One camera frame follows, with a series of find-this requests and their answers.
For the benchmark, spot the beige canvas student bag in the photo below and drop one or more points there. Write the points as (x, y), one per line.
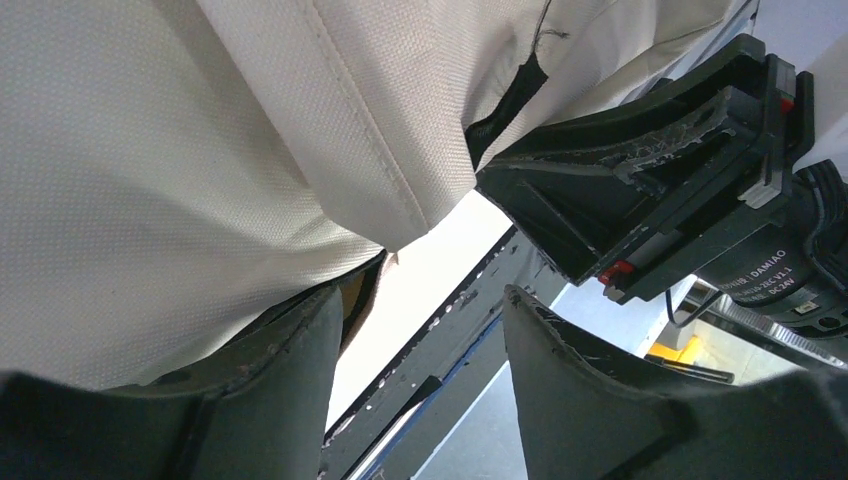
(172, 169)

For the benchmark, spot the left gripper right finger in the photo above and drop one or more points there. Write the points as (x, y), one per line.
(589, 410)

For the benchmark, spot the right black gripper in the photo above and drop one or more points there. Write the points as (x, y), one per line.
(699, 176)

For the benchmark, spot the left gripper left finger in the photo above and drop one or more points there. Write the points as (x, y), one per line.
(255, 409)

